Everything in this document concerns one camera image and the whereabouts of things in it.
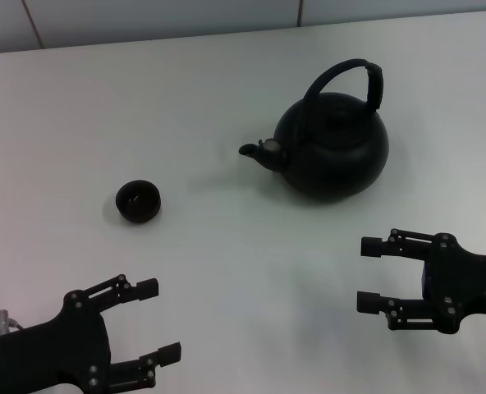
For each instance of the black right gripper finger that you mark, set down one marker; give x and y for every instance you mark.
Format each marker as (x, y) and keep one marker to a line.
(374, 247)
(370, 301)

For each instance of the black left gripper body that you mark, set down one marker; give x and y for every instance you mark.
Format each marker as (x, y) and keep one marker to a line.
(62, 349)

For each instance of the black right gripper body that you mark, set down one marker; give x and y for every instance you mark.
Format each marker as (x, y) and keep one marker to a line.
(469, 283)

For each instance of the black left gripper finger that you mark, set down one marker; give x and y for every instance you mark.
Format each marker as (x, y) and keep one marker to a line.
(169, 355)
(146, 288)

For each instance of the small black teacup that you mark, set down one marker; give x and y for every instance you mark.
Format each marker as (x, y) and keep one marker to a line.
(138, 203)

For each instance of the black round teapot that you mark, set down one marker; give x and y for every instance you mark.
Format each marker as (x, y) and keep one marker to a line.
(333, 156)

